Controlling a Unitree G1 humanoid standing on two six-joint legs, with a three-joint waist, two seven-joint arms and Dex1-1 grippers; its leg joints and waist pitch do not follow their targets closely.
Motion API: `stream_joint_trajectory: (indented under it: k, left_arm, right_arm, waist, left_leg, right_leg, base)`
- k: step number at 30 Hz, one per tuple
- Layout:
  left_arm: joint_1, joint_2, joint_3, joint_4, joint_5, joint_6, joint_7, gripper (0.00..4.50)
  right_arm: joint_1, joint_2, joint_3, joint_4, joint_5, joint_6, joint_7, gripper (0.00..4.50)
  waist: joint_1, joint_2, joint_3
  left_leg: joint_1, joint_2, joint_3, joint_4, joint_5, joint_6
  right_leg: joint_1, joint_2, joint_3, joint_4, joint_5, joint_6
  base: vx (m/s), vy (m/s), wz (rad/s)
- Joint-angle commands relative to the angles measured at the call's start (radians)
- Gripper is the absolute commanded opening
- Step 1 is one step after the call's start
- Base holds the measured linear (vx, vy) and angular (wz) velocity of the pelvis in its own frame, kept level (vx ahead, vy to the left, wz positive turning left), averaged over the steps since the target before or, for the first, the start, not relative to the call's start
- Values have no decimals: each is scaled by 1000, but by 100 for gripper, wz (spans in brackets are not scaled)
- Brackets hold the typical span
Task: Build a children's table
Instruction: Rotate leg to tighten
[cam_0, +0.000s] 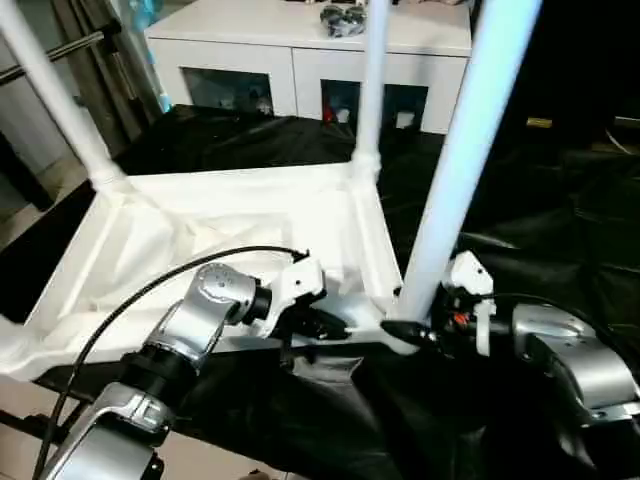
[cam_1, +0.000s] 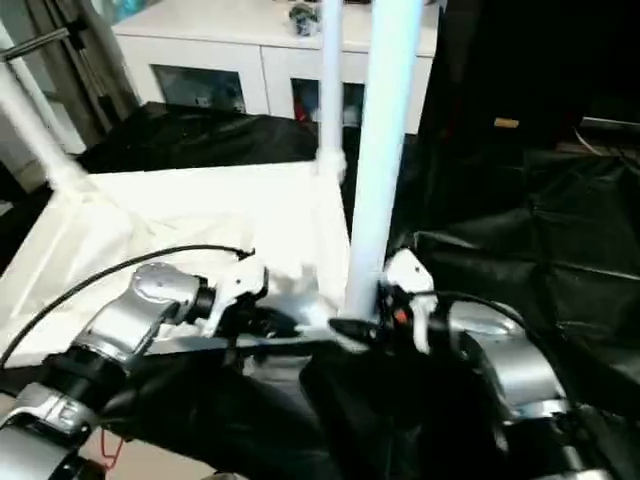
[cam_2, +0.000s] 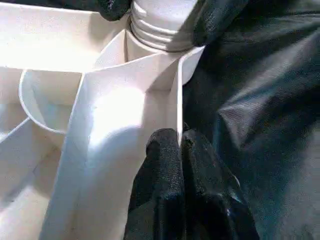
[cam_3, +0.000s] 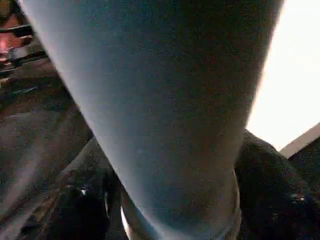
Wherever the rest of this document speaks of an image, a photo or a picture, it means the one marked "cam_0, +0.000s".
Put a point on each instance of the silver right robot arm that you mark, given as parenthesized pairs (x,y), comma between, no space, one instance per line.
(580,355)

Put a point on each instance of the black plastic mat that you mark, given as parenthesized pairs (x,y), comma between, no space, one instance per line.
(250,140)

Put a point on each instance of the small yellow label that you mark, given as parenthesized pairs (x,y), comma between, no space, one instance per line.
(539,123)

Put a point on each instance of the black flat device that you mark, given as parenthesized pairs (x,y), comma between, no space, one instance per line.
(625,125)

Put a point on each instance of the white cabinet with glass doors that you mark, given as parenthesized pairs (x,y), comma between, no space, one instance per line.
(250,45)

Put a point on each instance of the black tripod stand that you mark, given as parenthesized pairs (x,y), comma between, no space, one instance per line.
(30,425)

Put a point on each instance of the black tall cabinet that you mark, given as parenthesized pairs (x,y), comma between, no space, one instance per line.
(580,55)

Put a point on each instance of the grey bundle on cabinet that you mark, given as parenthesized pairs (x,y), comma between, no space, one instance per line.
(343,18)

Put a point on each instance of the grey curtain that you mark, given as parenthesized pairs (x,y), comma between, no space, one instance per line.
(110,60)

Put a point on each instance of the grey metal pole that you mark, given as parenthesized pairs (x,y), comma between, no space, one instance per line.
(90,45)

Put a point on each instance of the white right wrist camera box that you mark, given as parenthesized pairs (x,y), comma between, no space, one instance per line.
(472,285)

